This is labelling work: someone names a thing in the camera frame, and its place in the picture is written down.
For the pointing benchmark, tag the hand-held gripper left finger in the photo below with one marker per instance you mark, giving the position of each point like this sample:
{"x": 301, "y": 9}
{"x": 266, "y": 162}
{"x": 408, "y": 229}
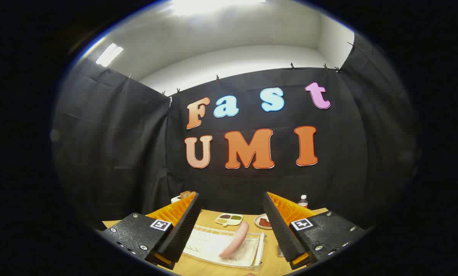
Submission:
{"x": 184, "y": 230}

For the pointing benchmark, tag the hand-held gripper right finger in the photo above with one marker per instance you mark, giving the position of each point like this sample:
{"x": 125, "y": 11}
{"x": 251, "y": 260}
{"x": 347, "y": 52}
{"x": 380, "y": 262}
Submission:
{"x": 280, "y": 230}

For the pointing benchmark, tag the pink plate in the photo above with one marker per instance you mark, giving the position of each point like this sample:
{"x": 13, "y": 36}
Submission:
{"x": 234, "y": 241}

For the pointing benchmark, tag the white shallow plate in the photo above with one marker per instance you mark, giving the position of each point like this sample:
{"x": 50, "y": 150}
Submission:
{"x": 258, "y": 224}

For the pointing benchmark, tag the white divided spice dish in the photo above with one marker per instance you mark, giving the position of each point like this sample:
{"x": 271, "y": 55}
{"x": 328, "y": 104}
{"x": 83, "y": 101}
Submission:
{"x": 228, "y": 219}

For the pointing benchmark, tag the brown meat piece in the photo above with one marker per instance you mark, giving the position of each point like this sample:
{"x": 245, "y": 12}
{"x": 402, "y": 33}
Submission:
{"x": 265, "y": 222}

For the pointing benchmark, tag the toast slices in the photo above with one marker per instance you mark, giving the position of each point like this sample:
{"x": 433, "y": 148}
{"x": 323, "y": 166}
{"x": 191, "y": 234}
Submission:
{"x": 186, "y": 194}

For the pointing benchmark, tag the clear bottle with red label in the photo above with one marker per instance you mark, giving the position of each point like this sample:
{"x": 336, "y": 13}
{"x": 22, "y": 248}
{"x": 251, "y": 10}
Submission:
{"x": 303, "y": 201}

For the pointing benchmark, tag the black backdrop cloth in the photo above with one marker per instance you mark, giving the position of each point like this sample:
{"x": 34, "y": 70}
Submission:
{"x": 137, "y": 153}

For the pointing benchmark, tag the ceiling light panel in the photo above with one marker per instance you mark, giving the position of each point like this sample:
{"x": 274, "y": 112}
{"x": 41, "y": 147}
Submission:
{"x": 213, "y": 5}
{"x": 109, "y": 55}

